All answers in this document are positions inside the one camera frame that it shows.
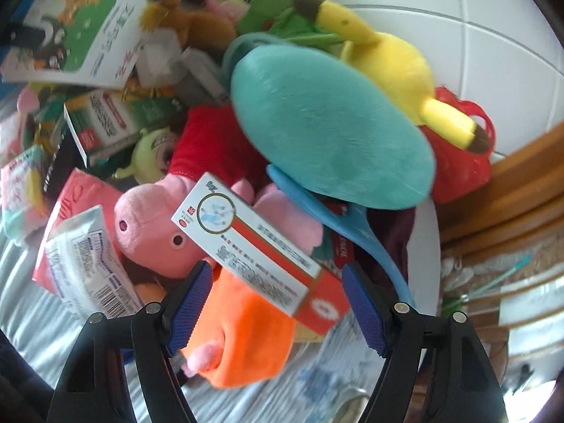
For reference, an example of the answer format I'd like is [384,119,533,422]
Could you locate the pink sanitary pad pack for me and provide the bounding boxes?
[32,169,122,296]

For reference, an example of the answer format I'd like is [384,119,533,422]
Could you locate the clear plastic container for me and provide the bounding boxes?
[136,29,185,89]

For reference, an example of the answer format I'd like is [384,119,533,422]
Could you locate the teal plush toy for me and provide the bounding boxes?
[222,33,436,210]

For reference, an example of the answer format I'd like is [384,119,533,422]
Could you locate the red plastic basket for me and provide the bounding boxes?
[420,87,496,204]

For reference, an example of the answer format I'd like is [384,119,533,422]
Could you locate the yellow pikachu plush toy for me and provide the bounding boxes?
[292,0,490,154]

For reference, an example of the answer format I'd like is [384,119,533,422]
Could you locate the silver foil barcode packet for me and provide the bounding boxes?
[47,205,142,320]

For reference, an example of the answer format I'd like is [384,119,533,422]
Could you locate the white red medicine box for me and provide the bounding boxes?
[171,173,349,335]

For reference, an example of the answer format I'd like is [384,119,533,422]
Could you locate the green white ibuprofen box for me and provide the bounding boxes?
[64,89,185,167]

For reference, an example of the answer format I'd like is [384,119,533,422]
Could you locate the green frog plush toy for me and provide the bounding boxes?
[236,0,342,51]

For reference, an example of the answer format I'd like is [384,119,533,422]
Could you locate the pink pig plush toy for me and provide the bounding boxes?
[114,105,325,390]

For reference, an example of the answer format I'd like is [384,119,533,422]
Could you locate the green monster plush toy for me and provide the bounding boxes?
[113,127,179,184]

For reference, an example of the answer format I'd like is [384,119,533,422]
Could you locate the brown squirrel plush toy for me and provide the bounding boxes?
[139,0,237,55]

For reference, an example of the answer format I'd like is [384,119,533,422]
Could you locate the blue plastic spoon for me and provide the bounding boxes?
[267,164,417,307]

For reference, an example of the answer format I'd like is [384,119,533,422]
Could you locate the white green illustrated box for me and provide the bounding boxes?
[1,0,148,89]

